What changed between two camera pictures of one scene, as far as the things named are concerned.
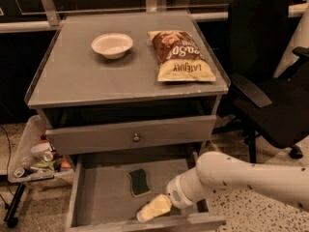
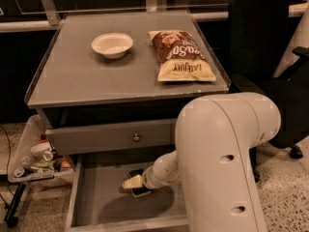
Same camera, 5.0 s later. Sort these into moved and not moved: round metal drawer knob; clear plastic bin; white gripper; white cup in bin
Moved: white gripper
Not moved: white cup in bin; clear plastic bin; round metal drawer knob
